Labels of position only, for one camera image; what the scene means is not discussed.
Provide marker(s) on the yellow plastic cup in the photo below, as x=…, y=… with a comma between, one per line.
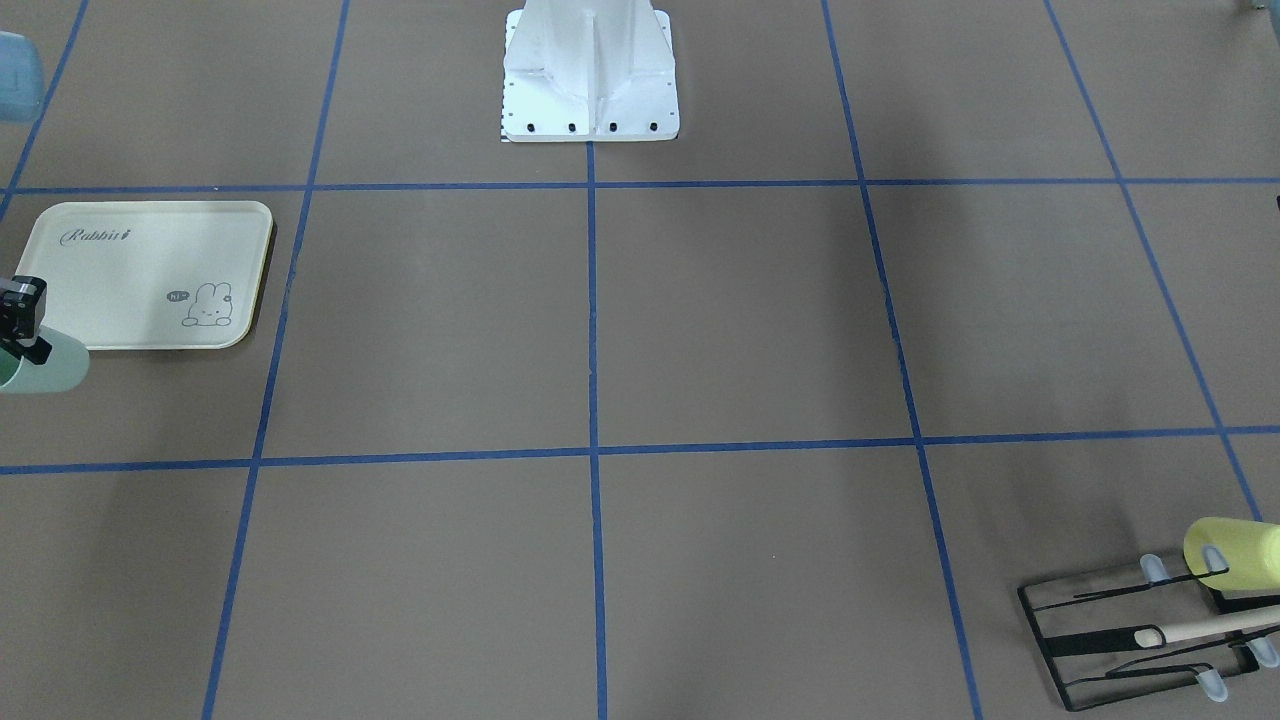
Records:
x=1233, y=555

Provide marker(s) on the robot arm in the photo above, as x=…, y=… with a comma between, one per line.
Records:
x=22, y=98

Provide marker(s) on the black wire cup rack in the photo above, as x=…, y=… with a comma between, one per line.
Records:
x=1152, y=626

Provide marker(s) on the cream rabbit tray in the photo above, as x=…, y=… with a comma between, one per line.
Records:
x=151, y=275

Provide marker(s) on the green plastic cup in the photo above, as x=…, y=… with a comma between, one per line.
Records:
x=64, y=369

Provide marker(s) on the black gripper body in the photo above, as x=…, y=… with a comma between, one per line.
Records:
x=22, y=311

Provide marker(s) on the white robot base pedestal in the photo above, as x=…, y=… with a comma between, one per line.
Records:
x=589, y=71

